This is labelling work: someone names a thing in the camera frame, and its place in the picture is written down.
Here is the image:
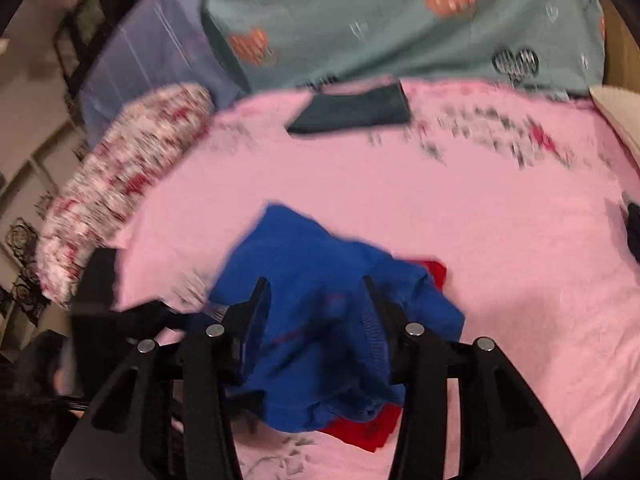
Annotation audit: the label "black metal frame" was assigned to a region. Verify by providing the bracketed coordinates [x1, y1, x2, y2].
[52, 0, 118, 93]

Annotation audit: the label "pink floral bed sheet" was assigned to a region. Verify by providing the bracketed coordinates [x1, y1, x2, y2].
[112, 77, 640, 480]

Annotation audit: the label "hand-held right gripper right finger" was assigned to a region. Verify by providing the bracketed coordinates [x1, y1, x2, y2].
[362, 275, 583, 480]

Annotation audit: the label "teal heart print blanket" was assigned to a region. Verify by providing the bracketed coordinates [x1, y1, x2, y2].
[190, 0, 608, 96]

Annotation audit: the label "folded dark grey garment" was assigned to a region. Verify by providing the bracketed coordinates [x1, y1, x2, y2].
[286, 82, 412, 136]

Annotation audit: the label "dark cloth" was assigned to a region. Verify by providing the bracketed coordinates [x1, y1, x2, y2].
[621, 200, 640, 262]

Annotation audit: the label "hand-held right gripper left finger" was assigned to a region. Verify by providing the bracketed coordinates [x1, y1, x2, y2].
[50, 276, 271, 480]

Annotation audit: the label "white pillow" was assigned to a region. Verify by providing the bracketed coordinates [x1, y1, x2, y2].
[589, 85, 640, 161]

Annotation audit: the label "red floral pillow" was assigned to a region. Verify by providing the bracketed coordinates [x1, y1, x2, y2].
[37, 82, 216, 311]

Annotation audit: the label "blue pants with red trim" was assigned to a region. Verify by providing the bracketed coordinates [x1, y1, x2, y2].
[187, 202, 467, 453]

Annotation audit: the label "wooden bed frame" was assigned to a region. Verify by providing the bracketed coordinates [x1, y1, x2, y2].
[597, 0, 640, 91]

